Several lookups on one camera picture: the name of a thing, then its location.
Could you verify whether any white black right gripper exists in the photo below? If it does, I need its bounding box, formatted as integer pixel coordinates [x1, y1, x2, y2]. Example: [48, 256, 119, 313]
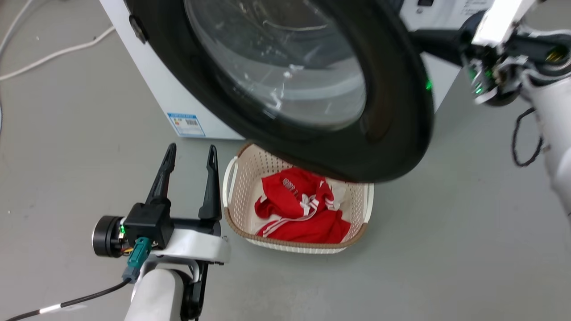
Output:
[410, 0, 540, 107]

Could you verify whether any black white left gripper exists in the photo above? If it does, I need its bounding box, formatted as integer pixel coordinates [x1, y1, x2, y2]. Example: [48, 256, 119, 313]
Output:
[92, 143, 232, 266]

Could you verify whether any black round washing machine door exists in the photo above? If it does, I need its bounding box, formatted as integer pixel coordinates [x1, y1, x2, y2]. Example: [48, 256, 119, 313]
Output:
[124, 0, 434, 184]

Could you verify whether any white washing machine body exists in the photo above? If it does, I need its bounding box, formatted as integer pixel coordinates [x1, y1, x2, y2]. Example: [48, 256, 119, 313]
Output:
[99, 0, 497, 140]

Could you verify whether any beige perforated laundry basket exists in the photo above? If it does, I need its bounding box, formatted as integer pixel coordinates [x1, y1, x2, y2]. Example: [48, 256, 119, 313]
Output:
[222, 143, 374, 255]

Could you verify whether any blue energy label sticker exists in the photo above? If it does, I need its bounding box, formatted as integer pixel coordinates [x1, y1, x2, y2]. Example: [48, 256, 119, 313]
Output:
[167, 112, 206, 138]

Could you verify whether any red white striped garment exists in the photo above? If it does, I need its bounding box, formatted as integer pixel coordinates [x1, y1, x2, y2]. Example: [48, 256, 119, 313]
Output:
[254, 167, 352, 244]

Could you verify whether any thin black looped cable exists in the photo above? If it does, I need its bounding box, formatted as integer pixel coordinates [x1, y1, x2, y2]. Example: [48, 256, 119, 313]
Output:
[511, 107, 545, 168]

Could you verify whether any black cable with teal plug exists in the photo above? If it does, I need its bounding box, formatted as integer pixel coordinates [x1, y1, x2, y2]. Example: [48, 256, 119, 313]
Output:
[4, 236, 153, 321]

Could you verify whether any thick white floor cable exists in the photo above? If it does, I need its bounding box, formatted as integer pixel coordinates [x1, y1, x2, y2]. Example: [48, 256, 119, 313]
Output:
[0, 26, 116, 82]

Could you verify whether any thin white floor cable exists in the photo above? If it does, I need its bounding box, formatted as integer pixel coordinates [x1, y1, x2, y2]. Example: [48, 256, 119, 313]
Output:
[0, 0, 35, 53]

